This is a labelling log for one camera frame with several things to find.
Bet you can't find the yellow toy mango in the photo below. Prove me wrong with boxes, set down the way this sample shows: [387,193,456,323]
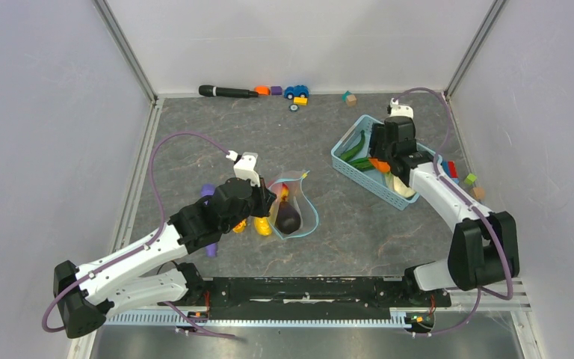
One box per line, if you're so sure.
[253,217,273,236]

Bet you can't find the green toy cucumber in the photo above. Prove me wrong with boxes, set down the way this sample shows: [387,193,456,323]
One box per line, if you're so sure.
[348,157,375,172]

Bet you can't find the green toy cabbage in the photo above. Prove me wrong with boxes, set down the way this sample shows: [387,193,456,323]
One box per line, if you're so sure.
[384,172,416,199]

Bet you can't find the red toy apple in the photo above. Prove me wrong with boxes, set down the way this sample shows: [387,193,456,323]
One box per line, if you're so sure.
[271,182,290,202]

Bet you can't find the purple toy eggplant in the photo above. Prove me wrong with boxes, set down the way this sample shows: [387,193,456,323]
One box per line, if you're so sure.
[274,201,301,235]

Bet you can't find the clear zip top bag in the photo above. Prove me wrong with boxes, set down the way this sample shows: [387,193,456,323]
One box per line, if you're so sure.
[268,171,319,240]

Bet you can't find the orange toy fruit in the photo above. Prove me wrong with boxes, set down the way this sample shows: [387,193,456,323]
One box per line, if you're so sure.
[368,158,391,174]

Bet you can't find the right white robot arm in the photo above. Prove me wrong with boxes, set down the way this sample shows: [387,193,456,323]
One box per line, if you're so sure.
[368,116,519,305]

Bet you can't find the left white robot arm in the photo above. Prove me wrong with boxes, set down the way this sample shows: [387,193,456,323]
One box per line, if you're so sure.
[53,178,277,339]

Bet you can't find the orange yellow small toy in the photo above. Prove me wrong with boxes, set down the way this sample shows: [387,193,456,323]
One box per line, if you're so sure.
[232,220,247,233]

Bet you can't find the purple toy cylinder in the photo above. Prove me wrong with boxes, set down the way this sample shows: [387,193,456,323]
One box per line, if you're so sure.
[200,183,218,258]

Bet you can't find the light blue plastic basket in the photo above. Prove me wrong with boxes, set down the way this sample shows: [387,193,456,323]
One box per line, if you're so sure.
[331,114,420,210]

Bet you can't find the curved green toy bean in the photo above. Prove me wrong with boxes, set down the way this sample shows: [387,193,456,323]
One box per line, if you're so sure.
[339,130,365,162]

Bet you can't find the multicolour block stack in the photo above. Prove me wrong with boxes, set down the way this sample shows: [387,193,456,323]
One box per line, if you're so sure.
[442,161,460,184]

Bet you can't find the teal and wood cubes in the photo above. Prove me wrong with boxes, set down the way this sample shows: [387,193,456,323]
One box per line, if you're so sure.
[342,91,357,107]

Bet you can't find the green small cube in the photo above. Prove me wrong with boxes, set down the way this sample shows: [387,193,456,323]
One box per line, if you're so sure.
[464,173,478,185]

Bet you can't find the wooden small cube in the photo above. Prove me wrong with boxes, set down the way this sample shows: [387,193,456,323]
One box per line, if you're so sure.
[471,186,486,201]

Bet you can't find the yellow toy block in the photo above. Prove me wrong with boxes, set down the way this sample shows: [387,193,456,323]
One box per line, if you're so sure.
[293,97,308,106]

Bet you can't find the blue toy car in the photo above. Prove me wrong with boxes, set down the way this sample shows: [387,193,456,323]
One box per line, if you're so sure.
[283,85,309,99]

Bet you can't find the orange toy block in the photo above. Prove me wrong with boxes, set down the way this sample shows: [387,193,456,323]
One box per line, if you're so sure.
[254,86,271,96]

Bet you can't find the black microphone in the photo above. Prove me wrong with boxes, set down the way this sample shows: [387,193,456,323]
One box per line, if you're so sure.
[198,85,259,99]

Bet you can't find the purple toy block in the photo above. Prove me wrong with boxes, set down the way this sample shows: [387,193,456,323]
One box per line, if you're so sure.
[270,86,283,96]

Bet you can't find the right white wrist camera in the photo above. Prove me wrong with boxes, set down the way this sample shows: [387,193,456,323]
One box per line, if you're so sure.
[387,98,414,119]

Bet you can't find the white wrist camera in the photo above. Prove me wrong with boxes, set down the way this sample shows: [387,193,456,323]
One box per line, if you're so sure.
[226,150,260,187]
[387,98,414,119]

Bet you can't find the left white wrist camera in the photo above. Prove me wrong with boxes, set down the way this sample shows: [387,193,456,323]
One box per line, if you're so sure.
[226,150,260,187]

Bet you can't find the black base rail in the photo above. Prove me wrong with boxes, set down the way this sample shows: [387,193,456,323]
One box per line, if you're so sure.
[174,277,451,321]

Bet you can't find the white cable duct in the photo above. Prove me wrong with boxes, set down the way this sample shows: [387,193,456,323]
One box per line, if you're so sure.
[105,309,411,329]

